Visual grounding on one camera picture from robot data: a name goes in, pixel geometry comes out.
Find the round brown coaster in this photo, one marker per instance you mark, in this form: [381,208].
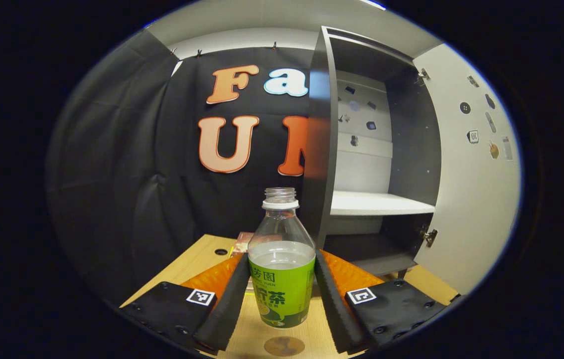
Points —
[284,346]

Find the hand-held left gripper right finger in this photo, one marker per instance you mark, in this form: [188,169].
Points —
[337,309]

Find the white cabinet shelf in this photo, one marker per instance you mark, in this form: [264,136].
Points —
[376,203]

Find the metal door hinge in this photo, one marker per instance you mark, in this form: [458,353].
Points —
[422,76]
[430,237]

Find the green label bottle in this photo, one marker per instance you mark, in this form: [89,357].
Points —
[282,294]

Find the black backdrop cloth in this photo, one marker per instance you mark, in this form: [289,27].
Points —
[242,199]
[112,149]

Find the beige cabinet door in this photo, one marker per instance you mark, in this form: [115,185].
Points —
[461,199]

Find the book with brown cover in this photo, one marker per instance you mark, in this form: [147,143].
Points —
[244,240]

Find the dark grey cabinet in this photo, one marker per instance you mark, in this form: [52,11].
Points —
[319,149]

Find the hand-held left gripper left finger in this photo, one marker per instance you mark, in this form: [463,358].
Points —
[227,309]

